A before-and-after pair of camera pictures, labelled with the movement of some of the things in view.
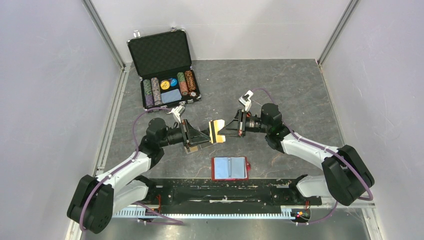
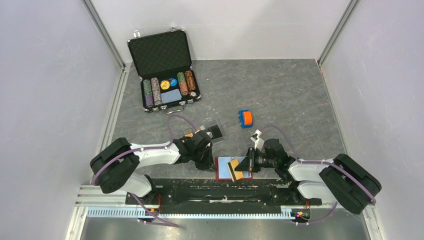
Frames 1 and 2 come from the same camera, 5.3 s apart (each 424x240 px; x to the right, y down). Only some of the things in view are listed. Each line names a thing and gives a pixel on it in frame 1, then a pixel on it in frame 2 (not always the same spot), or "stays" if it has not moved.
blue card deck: [172, 96] stays
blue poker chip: [173, 82] stays
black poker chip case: [162, 62] stays
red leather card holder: [230, 168] stays
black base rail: [216, 192] stays
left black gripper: [192, 136] to [209, 164]
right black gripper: [236, 127] to [249, 162]
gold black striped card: [215, 125] to [235, 174]
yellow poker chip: [165, 85] stays
